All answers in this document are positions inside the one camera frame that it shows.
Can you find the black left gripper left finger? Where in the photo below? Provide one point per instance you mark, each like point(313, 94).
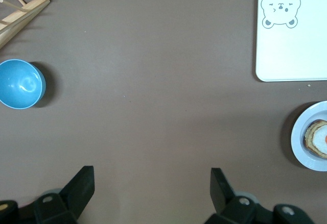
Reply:
point(76, 196)

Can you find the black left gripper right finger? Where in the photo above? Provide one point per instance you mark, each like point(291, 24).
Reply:
point(227, 203)

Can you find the white round plate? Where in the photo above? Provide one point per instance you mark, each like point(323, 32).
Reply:
point(297, 137)

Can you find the bread slice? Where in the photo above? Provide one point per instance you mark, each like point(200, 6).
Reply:
point(309, 137)

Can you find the fried egg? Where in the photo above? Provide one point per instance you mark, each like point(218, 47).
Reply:
point(319, 139)

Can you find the blue bowl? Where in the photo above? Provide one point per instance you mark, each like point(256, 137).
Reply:
point(20, 83)

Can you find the cream bear print tray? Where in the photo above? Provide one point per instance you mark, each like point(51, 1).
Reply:
point(291, 50)

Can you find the wooden peg rack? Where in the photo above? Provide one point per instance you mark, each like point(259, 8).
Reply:
point(23, 12)

